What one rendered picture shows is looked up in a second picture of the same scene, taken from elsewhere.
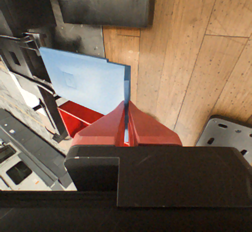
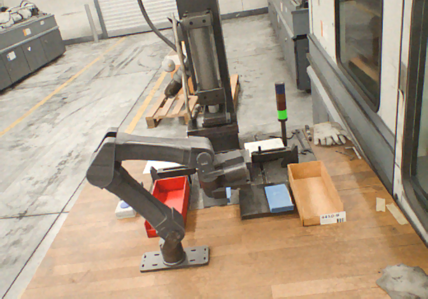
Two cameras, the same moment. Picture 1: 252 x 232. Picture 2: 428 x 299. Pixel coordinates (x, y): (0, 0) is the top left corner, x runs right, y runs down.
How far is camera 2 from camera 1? 106 cm
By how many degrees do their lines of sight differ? 43
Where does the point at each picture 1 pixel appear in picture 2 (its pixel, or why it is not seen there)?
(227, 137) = (199, 253)
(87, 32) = (235, 197)
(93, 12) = (243, 199)
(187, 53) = (233, 232)
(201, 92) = (218, 241)
